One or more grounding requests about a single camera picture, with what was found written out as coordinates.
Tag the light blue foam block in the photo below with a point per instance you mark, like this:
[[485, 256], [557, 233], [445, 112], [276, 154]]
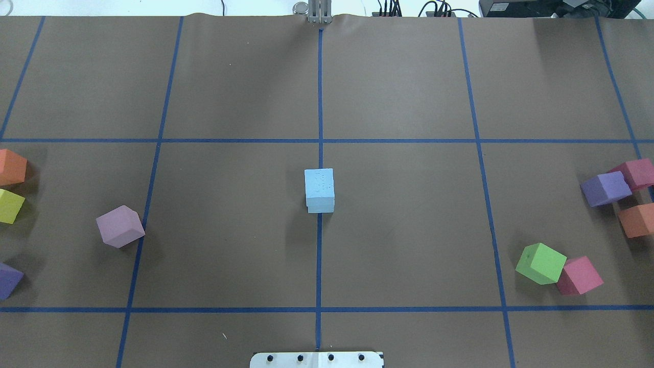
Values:
[[319, 184], [321, 205]]

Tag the silver tape roll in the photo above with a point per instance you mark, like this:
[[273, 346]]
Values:
[[300, 8]]

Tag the lilac pink foam block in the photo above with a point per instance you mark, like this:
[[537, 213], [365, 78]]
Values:
[[120, 227]]

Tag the pink foam block near green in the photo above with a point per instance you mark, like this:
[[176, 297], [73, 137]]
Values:
[[578, 276]]

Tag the purple foam block right side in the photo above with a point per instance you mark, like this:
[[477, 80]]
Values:
[[605, 188]]

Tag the purple foam block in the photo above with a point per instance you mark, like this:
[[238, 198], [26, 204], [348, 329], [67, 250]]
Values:
[[605, 188], [10, 278]]

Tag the dark pink foam block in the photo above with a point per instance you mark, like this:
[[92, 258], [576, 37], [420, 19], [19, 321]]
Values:
[[638, 174]]

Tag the orange foam block right side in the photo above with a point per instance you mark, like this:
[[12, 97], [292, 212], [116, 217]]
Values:
[[637, 221]]

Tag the orange foam block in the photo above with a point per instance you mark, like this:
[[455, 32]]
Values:
[[13, 168], [637, 221]]

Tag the orange foam block left side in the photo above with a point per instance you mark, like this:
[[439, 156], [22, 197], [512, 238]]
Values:
[[13, 168]]

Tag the yellow foam block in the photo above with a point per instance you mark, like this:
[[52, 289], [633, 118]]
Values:
[[11, 204]]

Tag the purple foam block left side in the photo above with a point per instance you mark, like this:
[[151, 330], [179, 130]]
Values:
[[10, 278]]

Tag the aluminium frame post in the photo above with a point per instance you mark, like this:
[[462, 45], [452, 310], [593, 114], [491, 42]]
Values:
[[319, 11]]

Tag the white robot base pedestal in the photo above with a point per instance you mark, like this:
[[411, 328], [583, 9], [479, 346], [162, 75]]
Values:
[[318, 359]]

